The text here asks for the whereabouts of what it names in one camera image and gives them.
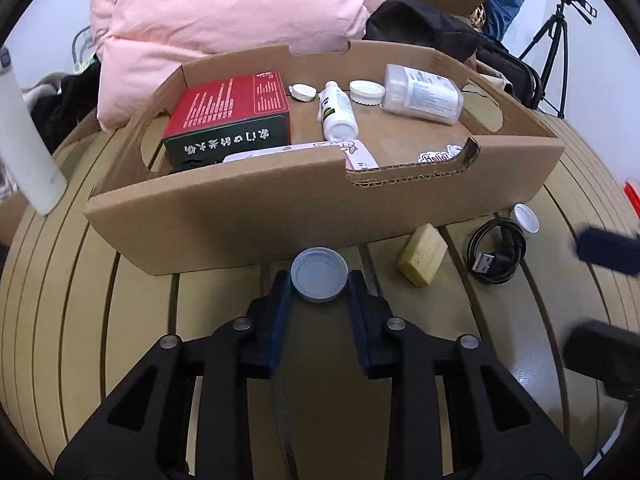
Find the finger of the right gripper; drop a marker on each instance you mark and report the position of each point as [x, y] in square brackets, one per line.
[606, 353]
[610, 250]

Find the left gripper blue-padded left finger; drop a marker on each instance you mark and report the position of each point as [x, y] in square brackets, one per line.
[269, 316]

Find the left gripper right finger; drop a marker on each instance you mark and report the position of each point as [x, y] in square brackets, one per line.
[369, 316]

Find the round white jar lid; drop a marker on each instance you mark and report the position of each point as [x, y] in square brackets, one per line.
[319, 274]

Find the yellow soap bar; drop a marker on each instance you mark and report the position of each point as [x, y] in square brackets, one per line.
[422, 256]

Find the small white bottle cap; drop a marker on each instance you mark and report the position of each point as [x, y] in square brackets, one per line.
[525, 218]

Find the pink cartoon notebook case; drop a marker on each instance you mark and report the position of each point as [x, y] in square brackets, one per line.
[357, 156]

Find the red rectangular box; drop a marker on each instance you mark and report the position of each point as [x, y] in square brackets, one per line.
[227, 117]

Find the white spray bottle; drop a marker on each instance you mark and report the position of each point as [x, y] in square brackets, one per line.
[336, 115]

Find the white contact lens case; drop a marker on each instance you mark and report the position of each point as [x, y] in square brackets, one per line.
[302, 92]

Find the red object at right edge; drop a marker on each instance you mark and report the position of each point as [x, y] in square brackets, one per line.
[632, 191]

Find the brown cardboard tray box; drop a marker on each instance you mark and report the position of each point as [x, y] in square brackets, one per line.
[269, 207]

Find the folding slatted camping table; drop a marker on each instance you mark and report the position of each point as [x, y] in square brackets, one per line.
[76, 316]

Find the black backpack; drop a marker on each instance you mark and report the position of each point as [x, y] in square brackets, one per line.
[525, 82]

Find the dark blue fabric bag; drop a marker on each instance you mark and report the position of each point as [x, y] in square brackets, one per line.
[500, 16]

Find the woven rattan ball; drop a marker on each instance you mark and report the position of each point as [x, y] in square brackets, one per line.
[477, 19]

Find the black garment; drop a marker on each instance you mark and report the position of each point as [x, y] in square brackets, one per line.
[417, 23]

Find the white insulated water bottle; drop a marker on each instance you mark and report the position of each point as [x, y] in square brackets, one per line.
[23, 152]

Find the pink puffy down jacket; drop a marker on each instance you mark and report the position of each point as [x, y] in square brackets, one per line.
[140, 43]

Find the black camera tripod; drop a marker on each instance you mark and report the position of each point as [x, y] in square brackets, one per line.
[556, 28]

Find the grey metal chair frame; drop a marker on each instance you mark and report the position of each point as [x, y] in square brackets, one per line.
[83, 50]

